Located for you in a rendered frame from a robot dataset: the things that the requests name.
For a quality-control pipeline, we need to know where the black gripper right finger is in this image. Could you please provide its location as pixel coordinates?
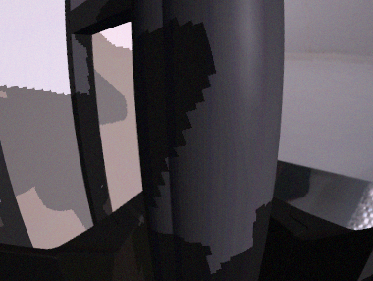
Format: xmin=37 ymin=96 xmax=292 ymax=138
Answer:
xmin=258 ymin=197 xmax=373 ymax=281

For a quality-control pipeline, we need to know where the grey rectangular mat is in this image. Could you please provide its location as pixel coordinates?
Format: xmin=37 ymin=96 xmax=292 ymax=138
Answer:
xmin=0 ymin=143 xmax=32 ymax=248

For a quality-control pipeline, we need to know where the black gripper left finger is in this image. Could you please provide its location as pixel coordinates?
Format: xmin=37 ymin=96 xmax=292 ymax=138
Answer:
xmin=0 ymin=190 xmax=154 ymax=281

